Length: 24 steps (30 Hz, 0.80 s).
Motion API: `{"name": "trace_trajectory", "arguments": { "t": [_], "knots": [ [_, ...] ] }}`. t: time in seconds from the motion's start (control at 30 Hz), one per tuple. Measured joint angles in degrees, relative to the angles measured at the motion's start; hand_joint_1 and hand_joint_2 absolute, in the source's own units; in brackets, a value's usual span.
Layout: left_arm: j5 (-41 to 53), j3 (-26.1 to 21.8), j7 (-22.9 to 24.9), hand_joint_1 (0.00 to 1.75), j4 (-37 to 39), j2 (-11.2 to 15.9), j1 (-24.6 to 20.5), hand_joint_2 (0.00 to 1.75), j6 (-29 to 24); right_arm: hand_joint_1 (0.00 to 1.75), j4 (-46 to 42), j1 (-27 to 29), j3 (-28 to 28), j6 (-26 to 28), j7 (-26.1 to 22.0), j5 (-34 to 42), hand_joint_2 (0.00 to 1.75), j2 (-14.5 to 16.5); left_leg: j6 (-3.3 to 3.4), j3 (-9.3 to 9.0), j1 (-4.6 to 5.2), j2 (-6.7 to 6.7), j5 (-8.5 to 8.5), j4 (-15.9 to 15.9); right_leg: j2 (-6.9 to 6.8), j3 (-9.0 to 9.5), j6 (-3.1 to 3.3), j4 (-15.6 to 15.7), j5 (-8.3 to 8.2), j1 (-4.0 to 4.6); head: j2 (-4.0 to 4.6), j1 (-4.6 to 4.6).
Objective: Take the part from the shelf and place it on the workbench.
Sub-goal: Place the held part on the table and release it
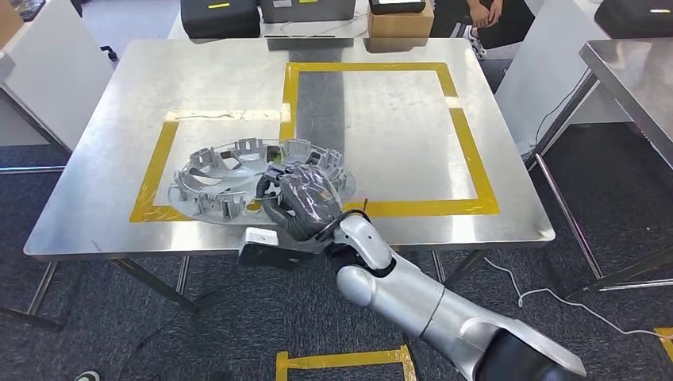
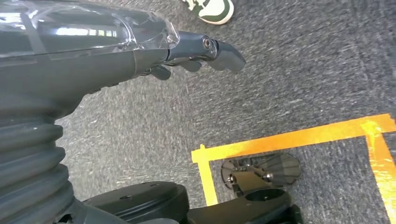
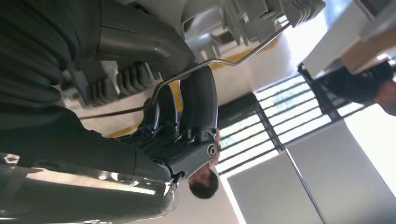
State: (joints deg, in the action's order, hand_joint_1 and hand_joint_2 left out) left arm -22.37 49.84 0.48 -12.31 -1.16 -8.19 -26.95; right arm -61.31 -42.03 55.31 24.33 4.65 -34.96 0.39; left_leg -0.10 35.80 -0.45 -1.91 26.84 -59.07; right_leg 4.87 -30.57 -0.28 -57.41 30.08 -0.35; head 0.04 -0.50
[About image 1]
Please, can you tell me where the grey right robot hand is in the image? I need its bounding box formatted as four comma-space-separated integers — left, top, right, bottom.
256, 161, 344, 225

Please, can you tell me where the white floor cable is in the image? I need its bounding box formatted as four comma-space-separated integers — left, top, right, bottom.
483, 256, 673, 337

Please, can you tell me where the person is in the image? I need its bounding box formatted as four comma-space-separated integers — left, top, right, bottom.
431, 0, 537, 61

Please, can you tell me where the grey equipment case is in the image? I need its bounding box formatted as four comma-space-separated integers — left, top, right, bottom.
259, 0, 357, 25

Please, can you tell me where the silver plastic wheel hubcap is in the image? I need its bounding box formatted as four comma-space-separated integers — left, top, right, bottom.
167, 137, 356, 228

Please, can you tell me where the black equipment case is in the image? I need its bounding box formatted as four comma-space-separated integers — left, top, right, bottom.
594, 0, 673, 40
179, 0, 263, 40

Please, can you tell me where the black flat device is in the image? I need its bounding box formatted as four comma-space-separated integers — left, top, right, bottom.
367, 0, 428, 16

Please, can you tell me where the white board panel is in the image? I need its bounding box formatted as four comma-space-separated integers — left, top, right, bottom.
494, 0, 632, 159
0, 0, 116, 153

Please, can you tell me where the brown cardboard box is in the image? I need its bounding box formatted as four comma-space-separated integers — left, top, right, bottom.
366, 2, 436, 40

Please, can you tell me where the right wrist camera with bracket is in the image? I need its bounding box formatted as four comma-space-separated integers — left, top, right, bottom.
237, 227, 321, 272

